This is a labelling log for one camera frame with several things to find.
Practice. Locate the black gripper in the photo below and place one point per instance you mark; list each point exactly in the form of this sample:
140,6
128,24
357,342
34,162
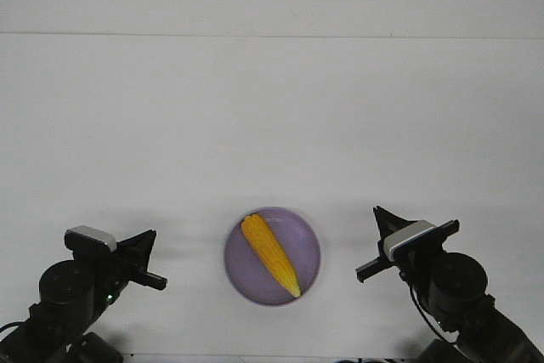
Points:
430,245
114,270

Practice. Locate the purple round plate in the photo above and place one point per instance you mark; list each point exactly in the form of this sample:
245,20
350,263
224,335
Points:
247,274

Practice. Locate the yellow corn cob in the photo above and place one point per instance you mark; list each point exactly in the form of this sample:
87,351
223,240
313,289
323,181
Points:
271,253

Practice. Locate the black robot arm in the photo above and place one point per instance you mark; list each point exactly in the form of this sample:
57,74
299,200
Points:
74,293
449,291

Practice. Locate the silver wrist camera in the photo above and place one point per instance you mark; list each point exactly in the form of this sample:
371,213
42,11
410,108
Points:
85,238
400,238

